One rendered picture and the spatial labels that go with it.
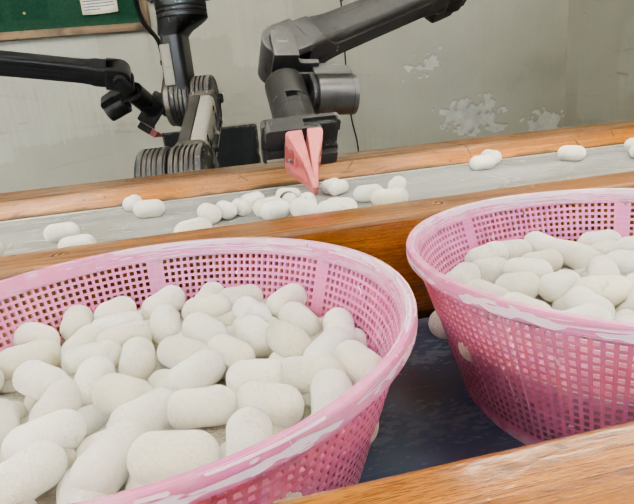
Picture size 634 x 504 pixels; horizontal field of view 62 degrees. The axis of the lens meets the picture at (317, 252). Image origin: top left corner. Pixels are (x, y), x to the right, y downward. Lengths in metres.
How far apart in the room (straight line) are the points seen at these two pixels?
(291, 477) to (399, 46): 2.67
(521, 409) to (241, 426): 0.15
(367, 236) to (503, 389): 0.18
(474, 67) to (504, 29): 0.23
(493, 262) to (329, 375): 0.18
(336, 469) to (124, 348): 0.15
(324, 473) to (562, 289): 0.21
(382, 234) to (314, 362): 0.19
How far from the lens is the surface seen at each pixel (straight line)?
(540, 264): 0.37
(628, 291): 0.35
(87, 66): 1.56
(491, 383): 0.30
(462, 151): 0.85
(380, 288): 0.29
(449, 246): 0.40
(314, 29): 0.82
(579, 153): 0.82
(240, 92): 2.64
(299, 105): 0.71
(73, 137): 2.73
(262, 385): 0.24
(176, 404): 0.24
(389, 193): 0.55
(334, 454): 0.19
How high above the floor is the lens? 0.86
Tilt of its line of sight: 17 degrees down
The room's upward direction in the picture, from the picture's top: 5 degrees counter-clockwise
